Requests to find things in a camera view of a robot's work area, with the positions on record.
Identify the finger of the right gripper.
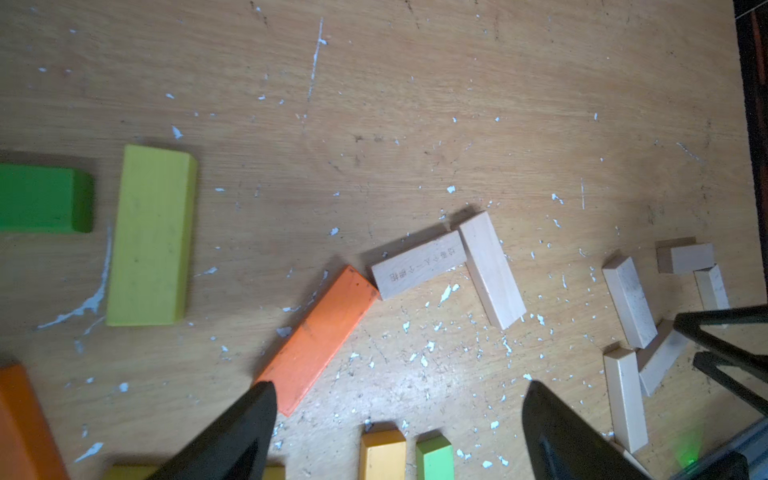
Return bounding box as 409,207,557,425
674,305,767,382
693,352,767,417

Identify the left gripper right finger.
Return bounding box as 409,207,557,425
522,380,647,479

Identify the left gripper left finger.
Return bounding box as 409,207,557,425
160,381,277,479

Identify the natural wood block short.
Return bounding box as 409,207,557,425
656,237,715,275

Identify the natural wood block long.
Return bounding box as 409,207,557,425
458,211,527,330

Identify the natural wood block printed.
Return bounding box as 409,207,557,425
371,231,466,300

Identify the natural wood block angled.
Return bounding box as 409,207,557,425
637,320,690,397

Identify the natural wood block bottom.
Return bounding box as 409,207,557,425
609,440,652,479

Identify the orange block centre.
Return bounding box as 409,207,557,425
255,265,379,417

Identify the light green block right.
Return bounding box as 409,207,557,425
416,435,455,480

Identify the yellow block lying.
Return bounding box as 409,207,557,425
102,465,251,480

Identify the yellow block small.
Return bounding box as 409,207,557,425
358,429,406,480

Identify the dark orange block left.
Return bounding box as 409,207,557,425
1,364,69,479

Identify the yellow-green block upper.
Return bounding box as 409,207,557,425
106,144,198,327

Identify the dark green block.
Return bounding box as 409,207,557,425
1,164,95,233

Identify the front aluminium rail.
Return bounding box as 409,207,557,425
672,418,767,479

